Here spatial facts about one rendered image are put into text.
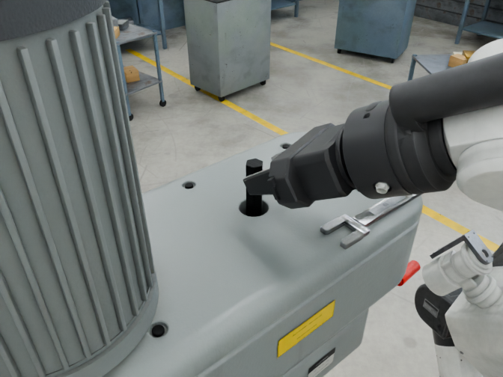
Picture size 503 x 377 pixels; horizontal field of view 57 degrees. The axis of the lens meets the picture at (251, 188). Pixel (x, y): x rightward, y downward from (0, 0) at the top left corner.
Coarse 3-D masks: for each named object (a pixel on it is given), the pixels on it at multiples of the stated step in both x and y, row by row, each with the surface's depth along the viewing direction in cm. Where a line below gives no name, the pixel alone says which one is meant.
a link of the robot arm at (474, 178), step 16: (480, 144) 32; (496, 144) 32; (464, 160) 33; (480, 160) 32; (496, 160) 31; (464, 176) 33; (480, 176) 32; (496, 176) 32; (464, 192) 35; (480, 192) 34; (496, 192) 33; (496, 208) 35
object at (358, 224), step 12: (384, 204) 56; (396, 204) 56; (348, 216) 54; (360, 216) 54; (372, 216) 54; (384, 216) 55; (324, 228) 53; (336, 228) 53; (360, 228) 53; (348, 240) 51; (360, 240) 52
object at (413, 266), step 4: (412, 260) 75; (408, 264) 74; (412, 264) 74; (416, 264) 74; (408, 268) 73; (412, 268) 74; (416, 268) 74; (420, 268) 75; (408, 272) 73; (412, 272) 73; (404, 276) 72; (408, 276) 73; (404, 280) 72; (400, 284) 73
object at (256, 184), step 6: (252, 174) 51; (258, 174) 49; (264, 174) 48; (246, 180) 50; (252, 180) 50; (258, 180) 49; (264, 180) 49; (246, 186) 51; (252, 186) 50; (258, 186) 50; (264, 186) 49; (252, 192) 51; (258, 192) 50; (264, 192) 50; (270, 192) 49
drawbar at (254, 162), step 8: (248, 160) 54; (256, 160) 54; (248, 168) 53; (256, 168) 53; (248, 192) 55; (248, 200) 56; (256, 200) 55; (248, 208) 57; (256, 208) 56; (256, 216) 57
